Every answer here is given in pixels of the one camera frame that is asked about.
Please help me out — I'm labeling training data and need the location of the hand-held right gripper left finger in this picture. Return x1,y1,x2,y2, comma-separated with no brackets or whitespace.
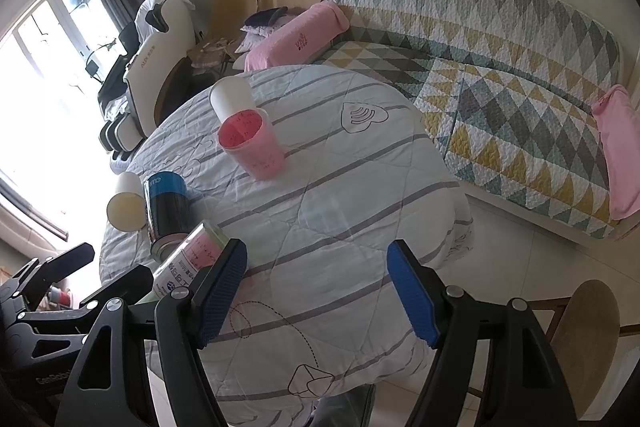
56,238,248,427

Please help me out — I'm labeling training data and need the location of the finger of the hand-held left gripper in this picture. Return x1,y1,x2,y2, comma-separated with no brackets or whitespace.
0,243,96,308
65,264,154,314

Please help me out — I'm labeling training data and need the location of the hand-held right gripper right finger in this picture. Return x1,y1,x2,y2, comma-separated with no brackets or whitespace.
386,239,587,427

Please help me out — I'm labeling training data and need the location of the plain white paper cup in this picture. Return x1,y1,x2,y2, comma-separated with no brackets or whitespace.
106,172,149,231

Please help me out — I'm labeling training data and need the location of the pink plastic cup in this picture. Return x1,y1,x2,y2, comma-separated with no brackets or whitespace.
217,108,287,181

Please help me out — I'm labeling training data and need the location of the white cup with writing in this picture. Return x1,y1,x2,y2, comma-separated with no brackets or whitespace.
209,77,261,128

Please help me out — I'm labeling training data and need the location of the white pink-labelled can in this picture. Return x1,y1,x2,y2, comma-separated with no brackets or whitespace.
150,221,232,303

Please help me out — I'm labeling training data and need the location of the black blue can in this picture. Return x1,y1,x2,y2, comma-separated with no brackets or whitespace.
143,172,193,259

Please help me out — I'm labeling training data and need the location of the grey cloth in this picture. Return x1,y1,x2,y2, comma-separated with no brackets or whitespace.
304,383,377,427

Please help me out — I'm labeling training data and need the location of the striped white quilt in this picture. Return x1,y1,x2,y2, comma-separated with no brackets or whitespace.
98,64,474,400

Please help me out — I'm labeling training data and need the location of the wooden stool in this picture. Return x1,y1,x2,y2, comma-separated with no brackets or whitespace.
467,279,622,424

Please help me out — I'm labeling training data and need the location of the white massage chair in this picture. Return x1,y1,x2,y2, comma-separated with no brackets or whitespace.
97,0,199,158

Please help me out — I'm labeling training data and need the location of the sofa with triangle-pattern cover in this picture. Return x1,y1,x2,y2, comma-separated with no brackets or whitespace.
314,0,626,242

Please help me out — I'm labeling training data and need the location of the beige bag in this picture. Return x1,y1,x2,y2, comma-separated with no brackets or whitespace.
186,37,237,71

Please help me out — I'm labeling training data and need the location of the pink cloth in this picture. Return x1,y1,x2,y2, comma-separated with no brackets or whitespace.
591,84,637,221

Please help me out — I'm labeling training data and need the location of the pink pillow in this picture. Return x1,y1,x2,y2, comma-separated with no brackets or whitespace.
243,1,350,72

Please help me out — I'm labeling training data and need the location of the dark blue cushion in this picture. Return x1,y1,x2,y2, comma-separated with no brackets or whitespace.
242,7,291,30

